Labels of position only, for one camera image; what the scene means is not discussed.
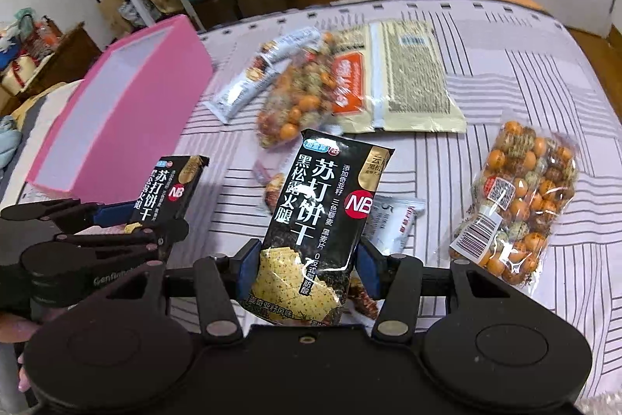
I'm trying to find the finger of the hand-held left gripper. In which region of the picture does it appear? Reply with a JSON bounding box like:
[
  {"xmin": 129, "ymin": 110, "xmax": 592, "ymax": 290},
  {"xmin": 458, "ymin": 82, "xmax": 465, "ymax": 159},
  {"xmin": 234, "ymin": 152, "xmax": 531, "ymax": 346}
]
[
  {"xmin": 0, "ymin": 198, "xmax": 142, "ymax": 235},
  {"xmin": 52, "ymin": 219, "xmax": 191, "ymax": 264}
]

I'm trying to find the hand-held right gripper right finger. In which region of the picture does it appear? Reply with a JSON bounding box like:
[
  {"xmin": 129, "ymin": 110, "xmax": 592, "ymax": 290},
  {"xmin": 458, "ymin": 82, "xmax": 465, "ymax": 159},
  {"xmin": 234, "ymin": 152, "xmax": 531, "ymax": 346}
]
[{"xmin": 357, "ymin": 245, "xmax": 506, "ymax": 343}]

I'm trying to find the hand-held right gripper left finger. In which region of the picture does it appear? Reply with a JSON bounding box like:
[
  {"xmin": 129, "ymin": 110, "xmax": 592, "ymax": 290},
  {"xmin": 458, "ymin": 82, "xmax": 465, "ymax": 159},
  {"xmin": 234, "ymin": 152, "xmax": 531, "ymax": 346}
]
[{"xmin": 117, "ymin": 239, "xmax": 264, "ymax": 345}]

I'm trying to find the small black cracker packet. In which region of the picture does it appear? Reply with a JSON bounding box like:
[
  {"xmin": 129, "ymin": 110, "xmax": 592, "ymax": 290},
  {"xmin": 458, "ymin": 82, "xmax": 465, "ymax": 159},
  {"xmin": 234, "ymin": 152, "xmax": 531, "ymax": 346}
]
[{"xmin": 130, "ymin": 155, "xmax": 211, "ymax": 232}]

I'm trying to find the large black cracker packet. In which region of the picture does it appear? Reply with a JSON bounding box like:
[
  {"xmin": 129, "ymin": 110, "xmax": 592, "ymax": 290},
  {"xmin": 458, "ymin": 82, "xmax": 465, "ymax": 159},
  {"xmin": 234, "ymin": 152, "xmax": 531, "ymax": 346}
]
[{"xmin": 242, "ymin": 128, "xmax": 395, "ymax": 329}]

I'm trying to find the pink storage box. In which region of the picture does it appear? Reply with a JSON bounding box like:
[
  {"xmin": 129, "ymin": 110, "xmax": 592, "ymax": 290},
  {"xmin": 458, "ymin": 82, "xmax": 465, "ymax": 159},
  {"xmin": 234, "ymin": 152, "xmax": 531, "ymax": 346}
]
[{"xmin": 25, "ymin": 14, "xmax": 215, "ymax": 203}]

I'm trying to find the clear bag of coated peanuts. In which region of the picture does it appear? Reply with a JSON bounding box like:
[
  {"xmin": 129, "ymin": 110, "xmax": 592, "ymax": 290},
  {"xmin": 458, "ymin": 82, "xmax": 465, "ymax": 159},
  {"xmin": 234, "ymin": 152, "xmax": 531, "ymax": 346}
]
[
  {"xmin": 448, "ymin": 117, "xmax": 580, "ymax": 288},
  {"xmin": 255, "ymin": 33, "xmax": 343, "ymax": 149}
]

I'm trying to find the beige noodle bag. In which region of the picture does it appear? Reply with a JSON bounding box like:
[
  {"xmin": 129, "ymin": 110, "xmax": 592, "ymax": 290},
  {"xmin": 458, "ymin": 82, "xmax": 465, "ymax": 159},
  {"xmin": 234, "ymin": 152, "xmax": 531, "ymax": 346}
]
[{"xmin": 330, "ymin": 20, "xmax": 468, "ymax": 135}]

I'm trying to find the person's left hand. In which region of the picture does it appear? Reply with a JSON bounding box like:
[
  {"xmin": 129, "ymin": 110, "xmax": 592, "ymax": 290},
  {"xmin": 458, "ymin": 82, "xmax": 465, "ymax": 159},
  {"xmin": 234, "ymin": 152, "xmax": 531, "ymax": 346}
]
[{"xmin": 0, "ymin": 314, "xmax": 36, "ymax": 392}]

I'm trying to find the small brown snack packet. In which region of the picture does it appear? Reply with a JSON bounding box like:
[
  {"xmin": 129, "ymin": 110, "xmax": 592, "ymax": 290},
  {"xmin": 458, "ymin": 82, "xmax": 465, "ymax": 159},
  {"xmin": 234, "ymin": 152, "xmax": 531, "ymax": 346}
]
[{"xmin": 346, "ymin": 275, "xmax": 381, "ymax": 319}]

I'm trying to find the small white snack packet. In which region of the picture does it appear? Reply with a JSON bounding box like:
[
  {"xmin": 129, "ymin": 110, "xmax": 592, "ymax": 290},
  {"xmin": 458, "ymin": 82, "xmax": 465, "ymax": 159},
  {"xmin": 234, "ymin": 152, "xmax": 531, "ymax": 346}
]
[{"xmin": 363, "ymin": 195, "xmax": 427, "ymax": 256}]

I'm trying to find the small red snack packet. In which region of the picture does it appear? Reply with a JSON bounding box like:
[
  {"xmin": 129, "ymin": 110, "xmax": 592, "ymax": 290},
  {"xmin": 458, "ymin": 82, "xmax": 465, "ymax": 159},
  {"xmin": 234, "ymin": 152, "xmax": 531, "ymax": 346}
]
[{"xmin": 261, "ymin": 172, "xmax": 288, "ymax": 215}]

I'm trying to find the brown wooden cabinet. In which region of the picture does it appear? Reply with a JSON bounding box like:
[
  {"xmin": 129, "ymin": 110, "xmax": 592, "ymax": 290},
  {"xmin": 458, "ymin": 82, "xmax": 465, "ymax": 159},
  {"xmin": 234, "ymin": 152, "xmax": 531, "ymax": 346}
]
[{"xmin": 0, "ymin": 20, "xmax": 100, "ymax": 107}]

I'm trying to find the long silver snack packet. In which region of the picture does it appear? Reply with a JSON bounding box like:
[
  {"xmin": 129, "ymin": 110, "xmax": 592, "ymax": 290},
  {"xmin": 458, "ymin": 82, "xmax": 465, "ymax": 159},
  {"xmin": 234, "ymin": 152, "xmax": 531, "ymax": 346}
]
[{"xmin": 203, "ymin": 58, "xmax": 280, "ymax": 125}]

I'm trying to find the short silver snack packet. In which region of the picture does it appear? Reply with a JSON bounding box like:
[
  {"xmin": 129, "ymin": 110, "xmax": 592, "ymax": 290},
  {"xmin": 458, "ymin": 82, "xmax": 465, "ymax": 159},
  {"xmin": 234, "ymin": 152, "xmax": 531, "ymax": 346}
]
[{"xmin": 257, "ymin": 31, "xmax": 319, "ymax": 70}]

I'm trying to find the striped bed sheet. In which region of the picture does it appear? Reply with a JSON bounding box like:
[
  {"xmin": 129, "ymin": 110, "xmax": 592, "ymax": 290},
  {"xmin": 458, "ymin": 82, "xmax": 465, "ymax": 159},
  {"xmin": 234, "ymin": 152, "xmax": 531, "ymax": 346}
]
[{"xmin": 0, "ymin": 0, "xmax": 622, "ymax": 402}]

